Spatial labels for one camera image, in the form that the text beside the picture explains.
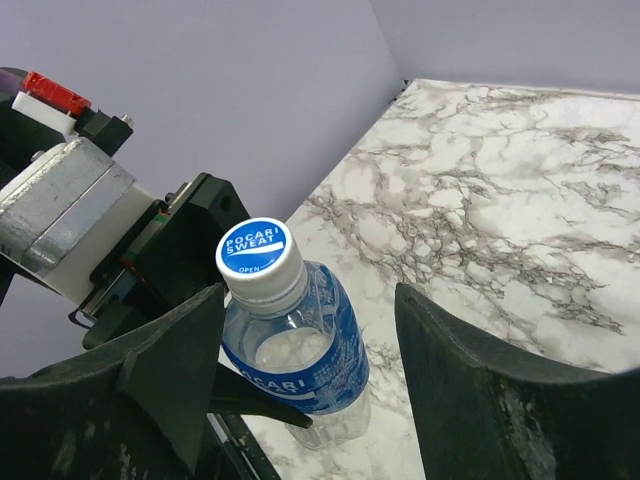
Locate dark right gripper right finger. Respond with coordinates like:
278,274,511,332
394,284,639,479

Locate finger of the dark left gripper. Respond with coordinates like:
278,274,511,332
207,359,314,480

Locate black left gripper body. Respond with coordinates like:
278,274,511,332
69,173,250,350

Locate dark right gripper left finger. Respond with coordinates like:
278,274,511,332
1,286,224,479

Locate white blue Pocari cap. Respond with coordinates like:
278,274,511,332
215,217,308,312

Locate blue label Pocari bottle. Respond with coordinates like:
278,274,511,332
223,262,371,450

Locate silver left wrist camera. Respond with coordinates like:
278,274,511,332
1,67,158,305

